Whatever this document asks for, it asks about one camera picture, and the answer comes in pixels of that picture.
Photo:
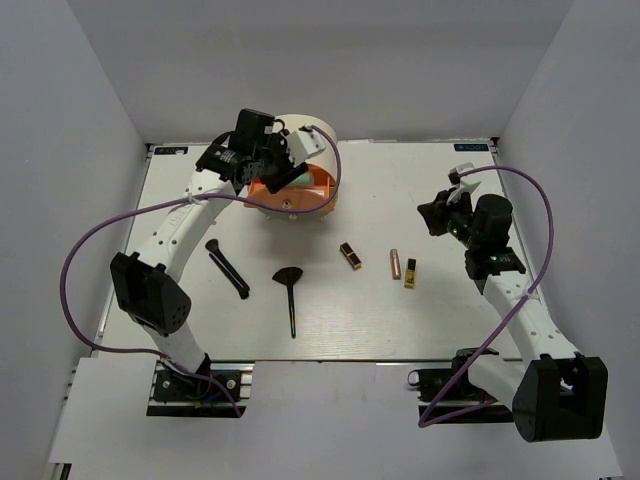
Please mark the black fan makeup brush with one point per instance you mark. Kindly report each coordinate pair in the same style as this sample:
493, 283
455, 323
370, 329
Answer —
288, 277

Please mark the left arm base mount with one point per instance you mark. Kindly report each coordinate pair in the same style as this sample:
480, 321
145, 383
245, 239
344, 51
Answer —
174, 396

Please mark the black gold nail polish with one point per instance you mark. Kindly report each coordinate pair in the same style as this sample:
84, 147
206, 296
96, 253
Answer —
410, 273

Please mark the blue label sticker right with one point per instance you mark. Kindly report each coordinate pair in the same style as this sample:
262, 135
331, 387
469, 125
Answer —
470, 147

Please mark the green white cosmetic tube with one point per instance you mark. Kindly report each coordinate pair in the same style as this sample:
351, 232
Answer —
305, 180

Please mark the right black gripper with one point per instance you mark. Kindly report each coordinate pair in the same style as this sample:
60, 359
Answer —
435, 212

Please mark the orange top drawer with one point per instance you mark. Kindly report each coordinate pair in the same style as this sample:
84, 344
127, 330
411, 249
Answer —
297, 198

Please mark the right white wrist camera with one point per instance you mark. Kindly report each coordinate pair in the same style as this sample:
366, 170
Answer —
459, 178

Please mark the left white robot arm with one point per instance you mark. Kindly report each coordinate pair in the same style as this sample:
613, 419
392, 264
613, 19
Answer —
146, 281

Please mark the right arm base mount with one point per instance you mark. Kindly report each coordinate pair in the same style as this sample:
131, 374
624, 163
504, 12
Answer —
428, 381

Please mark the black gold lipstick case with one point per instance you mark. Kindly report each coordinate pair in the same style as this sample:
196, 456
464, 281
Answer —
350, 256

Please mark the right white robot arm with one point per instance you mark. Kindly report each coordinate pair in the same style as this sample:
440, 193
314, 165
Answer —
557, 393

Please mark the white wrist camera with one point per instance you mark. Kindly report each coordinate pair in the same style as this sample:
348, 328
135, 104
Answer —
459, 178
304, 144

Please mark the blue label sticker left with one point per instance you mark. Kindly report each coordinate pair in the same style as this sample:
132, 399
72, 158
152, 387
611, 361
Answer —
171, 150

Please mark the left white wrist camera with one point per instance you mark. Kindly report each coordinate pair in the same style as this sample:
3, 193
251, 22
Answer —
304, 144

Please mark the rose gold lipstick tube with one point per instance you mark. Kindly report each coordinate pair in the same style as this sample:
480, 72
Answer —
395, 264

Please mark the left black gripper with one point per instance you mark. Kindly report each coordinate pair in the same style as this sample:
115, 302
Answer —
289, 173

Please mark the blue label sticker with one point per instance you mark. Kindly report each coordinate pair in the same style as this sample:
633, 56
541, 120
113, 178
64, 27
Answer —
171, 150
470, 147

